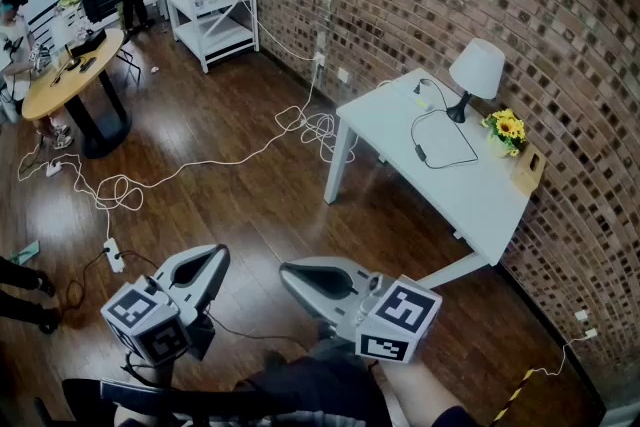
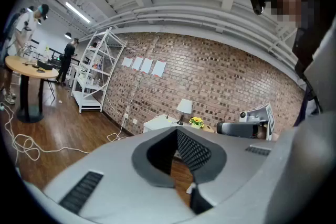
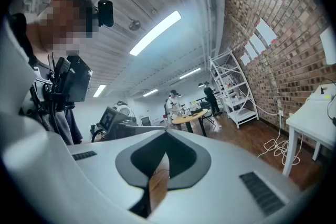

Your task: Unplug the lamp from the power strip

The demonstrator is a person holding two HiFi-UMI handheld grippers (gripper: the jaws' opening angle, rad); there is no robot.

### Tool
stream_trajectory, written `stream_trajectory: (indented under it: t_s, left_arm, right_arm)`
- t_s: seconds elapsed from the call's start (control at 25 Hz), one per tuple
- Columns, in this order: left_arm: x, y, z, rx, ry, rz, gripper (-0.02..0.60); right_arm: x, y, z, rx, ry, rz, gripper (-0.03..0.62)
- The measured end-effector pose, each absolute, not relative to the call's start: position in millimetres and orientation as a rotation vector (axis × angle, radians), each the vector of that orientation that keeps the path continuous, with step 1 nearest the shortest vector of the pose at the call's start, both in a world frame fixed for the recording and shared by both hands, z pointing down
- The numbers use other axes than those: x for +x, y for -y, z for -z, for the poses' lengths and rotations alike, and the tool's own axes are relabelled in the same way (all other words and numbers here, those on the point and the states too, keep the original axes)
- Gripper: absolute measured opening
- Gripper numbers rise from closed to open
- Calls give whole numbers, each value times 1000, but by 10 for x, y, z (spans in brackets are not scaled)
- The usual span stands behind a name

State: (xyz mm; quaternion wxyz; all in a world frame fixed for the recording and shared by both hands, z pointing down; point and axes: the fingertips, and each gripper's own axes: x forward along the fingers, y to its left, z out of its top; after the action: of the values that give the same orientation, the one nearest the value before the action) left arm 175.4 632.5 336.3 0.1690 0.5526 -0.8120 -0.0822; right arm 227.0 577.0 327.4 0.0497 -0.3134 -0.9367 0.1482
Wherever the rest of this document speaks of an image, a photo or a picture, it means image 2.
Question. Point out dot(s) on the round wooden table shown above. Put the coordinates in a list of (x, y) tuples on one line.
[(21, 65)]

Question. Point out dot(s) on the white metal shelf rack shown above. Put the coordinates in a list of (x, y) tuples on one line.
[(86, 99)]

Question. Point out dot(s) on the long ceiling light strip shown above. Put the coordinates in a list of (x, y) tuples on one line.
[(77, 11)]

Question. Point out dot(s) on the wooden tissue box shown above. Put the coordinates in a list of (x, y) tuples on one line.
[(209, 128)]

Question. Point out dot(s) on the black box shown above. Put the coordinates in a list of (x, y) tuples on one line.
[(44, 65)]

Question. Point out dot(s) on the white paper sheet red tape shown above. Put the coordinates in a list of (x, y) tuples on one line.
[(158, 68), (127, 62), (147, 65), (137, 63)]

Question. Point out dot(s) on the white floor power strip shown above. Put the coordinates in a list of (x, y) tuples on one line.
[(2, 107)]

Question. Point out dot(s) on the white square table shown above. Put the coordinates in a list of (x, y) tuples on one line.
[(155, 123)]

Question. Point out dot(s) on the person's black clothing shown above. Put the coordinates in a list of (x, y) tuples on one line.
[(302, 47)]

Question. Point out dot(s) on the white wall plug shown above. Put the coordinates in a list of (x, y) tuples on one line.
[(126, 115)]

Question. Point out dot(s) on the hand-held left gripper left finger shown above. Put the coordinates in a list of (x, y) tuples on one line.
[(110, 178)]

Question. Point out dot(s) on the yellow artificial sunflower bouquet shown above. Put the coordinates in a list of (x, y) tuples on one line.
[(197, 122)]

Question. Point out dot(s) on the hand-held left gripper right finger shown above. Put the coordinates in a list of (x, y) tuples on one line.
[(236, 160)]

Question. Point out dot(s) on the white table lamp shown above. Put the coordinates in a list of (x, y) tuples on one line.
[(184, 106)]

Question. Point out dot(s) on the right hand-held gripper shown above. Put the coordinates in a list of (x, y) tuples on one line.
[(262, 115)]

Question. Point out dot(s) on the white wall plate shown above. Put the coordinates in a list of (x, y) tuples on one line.
[(135, 121)]

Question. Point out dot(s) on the white fisheye camera box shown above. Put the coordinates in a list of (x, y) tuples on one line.
[(243, 115)]

